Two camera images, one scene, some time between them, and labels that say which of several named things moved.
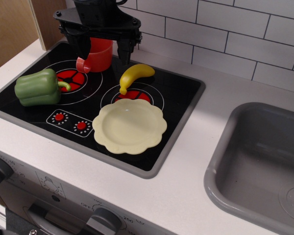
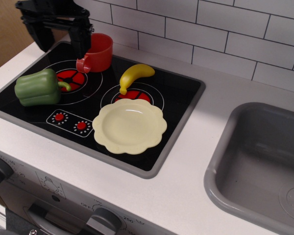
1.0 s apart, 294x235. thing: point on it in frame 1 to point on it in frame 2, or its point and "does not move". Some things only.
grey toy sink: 256,169 does not move
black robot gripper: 99,18 to 67,13
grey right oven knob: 105,221 does not move
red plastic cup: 99,58 does not move
